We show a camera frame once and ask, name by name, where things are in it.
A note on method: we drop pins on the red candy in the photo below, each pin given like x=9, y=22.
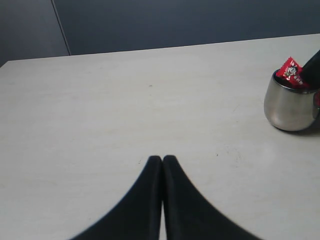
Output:
x=289, y=73

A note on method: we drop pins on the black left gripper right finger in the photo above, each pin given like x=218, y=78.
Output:
x=188, y=215

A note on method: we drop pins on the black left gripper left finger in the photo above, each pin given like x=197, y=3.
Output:
x=137, y=216

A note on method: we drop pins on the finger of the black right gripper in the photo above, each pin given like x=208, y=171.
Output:
x=310, y=73

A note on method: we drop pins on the stainless steel cup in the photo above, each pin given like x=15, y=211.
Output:
x=290, y=109

